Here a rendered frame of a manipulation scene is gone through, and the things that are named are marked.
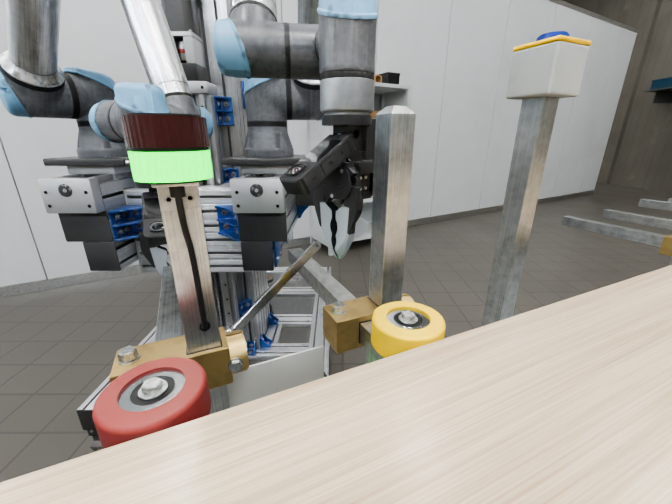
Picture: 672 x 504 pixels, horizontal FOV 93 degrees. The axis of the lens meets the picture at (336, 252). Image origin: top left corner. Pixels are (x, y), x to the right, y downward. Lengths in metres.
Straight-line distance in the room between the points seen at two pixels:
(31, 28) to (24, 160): 2.09
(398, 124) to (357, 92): 0.08
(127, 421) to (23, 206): 2.92
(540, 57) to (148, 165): 0.51
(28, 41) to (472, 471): 1.08
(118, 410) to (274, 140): 0.81
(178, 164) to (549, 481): 0.32
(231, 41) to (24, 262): 2.85
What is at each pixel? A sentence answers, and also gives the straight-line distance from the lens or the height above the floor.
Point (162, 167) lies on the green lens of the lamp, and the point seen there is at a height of 1.07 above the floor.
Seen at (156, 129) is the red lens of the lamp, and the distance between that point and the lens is 0.27.
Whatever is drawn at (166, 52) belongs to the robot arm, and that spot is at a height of 1.26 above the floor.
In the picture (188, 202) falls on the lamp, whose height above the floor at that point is 1.04.
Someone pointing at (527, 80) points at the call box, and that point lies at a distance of 0.59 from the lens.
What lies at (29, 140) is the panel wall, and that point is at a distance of 3.07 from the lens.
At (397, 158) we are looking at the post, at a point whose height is 1.07.
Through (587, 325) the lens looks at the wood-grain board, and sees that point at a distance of 0.45.
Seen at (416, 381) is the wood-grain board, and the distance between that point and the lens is 0.30.
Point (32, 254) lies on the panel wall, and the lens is 3.22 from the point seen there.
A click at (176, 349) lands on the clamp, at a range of 0.42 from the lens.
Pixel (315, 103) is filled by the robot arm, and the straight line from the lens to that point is 1.00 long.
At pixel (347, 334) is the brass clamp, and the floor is 0.84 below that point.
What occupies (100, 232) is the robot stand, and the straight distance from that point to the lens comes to 1.12.
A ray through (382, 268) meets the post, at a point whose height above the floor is 0.93.
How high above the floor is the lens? 1.09
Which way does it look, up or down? 20 degrees down
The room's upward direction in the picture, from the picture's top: straight up
